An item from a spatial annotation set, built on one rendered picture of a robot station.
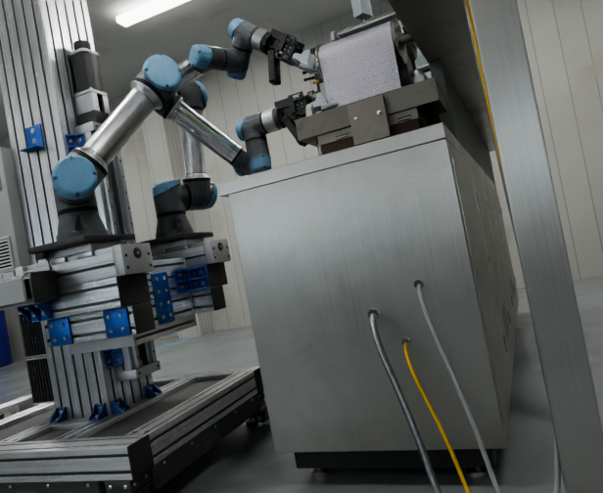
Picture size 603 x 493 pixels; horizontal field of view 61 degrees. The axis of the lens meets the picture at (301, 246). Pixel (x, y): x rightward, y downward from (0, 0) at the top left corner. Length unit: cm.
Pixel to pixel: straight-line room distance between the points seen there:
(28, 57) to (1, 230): 63
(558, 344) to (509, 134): 30
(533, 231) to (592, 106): 472
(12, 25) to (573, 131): 455
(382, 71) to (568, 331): 108
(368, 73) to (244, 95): 454
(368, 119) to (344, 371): 68
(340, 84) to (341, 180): 42
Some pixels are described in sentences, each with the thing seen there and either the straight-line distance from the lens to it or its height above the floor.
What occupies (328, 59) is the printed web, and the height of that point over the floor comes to 124.
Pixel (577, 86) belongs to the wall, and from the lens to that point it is 550.
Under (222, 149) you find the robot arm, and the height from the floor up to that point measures 107.
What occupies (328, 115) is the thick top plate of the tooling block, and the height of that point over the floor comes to 101.
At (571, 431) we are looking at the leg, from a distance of 83.
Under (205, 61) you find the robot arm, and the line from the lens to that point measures 185.
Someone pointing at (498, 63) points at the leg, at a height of 85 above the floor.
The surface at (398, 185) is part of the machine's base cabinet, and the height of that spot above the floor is 77.
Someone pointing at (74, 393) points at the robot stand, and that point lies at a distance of 205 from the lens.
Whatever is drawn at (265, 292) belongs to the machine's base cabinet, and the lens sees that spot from 147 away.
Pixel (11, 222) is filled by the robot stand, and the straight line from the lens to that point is 210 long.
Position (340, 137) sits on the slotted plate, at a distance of 146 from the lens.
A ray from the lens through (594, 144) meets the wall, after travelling 542.
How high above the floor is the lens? 63
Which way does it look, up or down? 2 degrees up
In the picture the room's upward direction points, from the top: 10 degrees counter-clockwise
